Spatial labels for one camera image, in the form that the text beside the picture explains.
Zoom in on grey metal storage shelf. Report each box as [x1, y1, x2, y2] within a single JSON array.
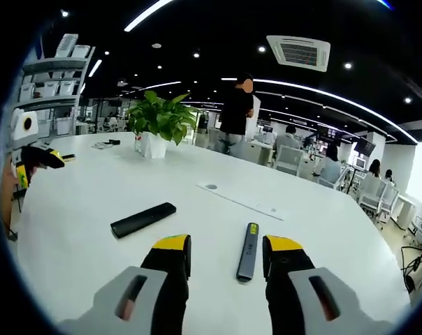
[[8, 33, 96, 140]]

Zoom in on dark wall screen array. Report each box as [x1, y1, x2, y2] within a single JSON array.
[[317, 126, 342, 140]]

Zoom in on curved ceiling light strip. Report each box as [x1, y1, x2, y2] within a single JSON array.
[[124, 0, 173, 32], [220, 77, 419, 144]]

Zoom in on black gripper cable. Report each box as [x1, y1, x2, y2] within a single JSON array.
[[11, 188, 26, 214]]

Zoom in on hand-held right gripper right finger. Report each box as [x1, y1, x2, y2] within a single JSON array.
[[261, 234, 395, 335]]

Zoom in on black floor cables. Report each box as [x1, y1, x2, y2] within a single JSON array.
[[400, 245, 422, 295]]

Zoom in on ceiling air conditioner vent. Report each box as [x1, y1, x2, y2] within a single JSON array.
[[265, 34, 331, 73]]

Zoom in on white plant pot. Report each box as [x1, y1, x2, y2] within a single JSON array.
[[140, 131, 168, 160]]

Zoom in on white table cable cover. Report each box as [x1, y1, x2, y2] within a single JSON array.
[[196, 181, 284, 221]]

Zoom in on white office chair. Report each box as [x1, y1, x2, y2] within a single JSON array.
[[357, 176, 400, 224], [275, 144, 305, 177]]

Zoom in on green leafy plant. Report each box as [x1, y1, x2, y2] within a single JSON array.
[[125, 89, 200, 146]]

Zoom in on grey laser pointer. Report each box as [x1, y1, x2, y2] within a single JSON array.
[[235, 222, 259, 283]]

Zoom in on black angled monitor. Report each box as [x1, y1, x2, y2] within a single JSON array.
[[353, 137, 377, 157]]

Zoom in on group of white storage bins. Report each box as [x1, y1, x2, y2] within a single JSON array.
[[18, 33, 92, 135]]

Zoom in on white table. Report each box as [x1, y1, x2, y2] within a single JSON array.
[[17, 131, 413, 335]]

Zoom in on black remote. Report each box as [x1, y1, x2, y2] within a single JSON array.
[[110, 201, 177, 239]]

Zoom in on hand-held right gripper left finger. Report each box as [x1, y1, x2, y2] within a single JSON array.
[[57, 233, 193, 335]]

